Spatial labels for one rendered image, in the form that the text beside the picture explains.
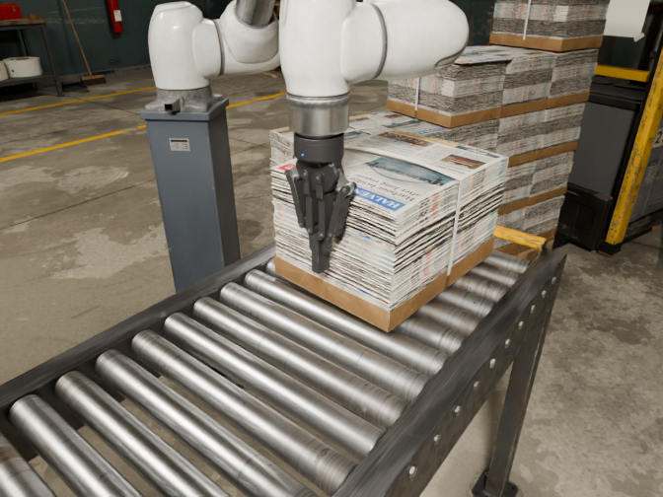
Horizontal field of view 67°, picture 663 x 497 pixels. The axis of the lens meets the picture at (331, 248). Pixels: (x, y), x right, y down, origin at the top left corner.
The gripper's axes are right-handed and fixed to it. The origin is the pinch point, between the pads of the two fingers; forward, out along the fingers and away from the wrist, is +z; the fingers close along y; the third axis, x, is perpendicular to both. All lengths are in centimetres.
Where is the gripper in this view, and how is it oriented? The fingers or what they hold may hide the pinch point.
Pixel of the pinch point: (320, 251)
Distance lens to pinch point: 83.4
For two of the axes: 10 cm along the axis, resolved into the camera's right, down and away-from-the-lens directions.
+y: -7.9, -2.9, 5.4
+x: -6.2, 3.8, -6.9
